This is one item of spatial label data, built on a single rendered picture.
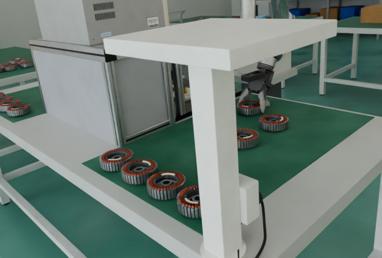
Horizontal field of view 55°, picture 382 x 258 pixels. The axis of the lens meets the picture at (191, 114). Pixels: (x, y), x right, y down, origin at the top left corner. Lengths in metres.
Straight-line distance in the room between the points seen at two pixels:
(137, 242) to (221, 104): 1.55
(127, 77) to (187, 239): 0.69
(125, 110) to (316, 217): 0.78
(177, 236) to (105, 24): 0.86
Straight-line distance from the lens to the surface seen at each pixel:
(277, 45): 0.67
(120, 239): 2.18
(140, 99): 1.42
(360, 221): 2.28
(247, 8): 1.84
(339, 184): 1.11
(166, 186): 1.03
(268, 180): 1.10
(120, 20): 1.50
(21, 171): 2.79
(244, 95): 1.65
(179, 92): 1.55
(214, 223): 0.78
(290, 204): 1.00
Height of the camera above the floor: 1.31
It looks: 20 degrees down
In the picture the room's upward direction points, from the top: 5 degrees counter-clockwise
